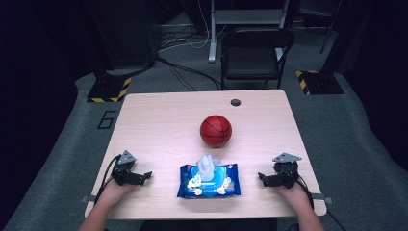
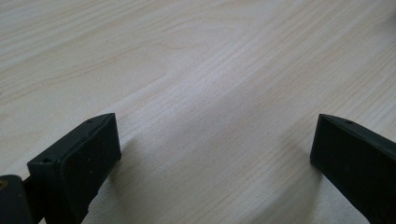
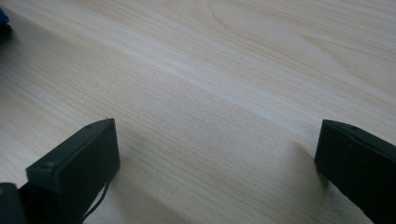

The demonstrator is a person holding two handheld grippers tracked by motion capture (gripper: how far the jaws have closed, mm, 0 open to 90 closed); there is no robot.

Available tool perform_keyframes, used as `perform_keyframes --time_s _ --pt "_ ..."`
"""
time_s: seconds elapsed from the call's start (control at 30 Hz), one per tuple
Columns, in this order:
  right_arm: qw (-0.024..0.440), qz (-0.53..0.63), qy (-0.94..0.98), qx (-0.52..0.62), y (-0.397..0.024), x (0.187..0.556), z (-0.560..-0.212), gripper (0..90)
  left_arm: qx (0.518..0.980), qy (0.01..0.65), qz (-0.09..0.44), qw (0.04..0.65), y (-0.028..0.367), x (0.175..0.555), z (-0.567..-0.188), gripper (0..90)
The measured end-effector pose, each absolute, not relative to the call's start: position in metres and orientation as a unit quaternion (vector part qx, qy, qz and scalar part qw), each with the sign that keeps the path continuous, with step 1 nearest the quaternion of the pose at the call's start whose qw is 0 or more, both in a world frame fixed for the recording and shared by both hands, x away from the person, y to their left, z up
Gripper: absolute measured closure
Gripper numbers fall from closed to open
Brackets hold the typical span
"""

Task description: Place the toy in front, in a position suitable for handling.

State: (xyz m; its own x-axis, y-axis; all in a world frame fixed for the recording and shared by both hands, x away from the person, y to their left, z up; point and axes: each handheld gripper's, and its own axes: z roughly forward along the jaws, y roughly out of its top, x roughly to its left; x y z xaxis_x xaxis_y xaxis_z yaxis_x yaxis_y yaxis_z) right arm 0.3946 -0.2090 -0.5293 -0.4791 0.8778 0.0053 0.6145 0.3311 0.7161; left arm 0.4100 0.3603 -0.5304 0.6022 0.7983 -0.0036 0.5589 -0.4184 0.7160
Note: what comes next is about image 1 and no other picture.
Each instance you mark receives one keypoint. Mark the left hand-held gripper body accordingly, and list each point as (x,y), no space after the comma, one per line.
(125,170)

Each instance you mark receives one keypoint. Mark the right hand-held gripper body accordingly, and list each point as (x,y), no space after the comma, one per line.
(285,170)

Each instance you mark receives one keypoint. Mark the blue wet wipes pack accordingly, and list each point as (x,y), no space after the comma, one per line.
(224,186)

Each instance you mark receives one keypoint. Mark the white wet wipe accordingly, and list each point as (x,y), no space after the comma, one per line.
(207,168)

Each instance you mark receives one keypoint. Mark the small red basketball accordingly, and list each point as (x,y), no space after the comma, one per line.
(216,131)

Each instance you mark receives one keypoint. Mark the person's left hand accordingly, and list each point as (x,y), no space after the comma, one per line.
(115,192)

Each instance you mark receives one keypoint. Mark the person's right hand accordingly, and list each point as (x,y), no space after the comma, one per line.
(298,195)

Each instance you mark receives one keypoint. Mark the grey tape piece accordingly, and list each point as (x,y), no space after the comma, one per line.
(88,199)
(322,199)

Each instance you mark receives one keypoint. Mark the person's dark trousers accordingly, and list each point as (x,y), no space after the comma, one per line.
(208,225)

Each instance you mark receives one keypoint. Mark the black stand base striped edge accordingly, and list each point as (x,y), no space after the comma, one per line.
(320,83)
(106,89)

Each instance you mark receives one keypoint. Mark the black folding chair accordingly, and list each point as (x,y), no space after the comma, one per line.
(251,62)

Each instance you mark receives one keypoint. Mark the white metal desk frame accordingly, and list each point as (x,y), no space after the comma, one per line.
(247,16)

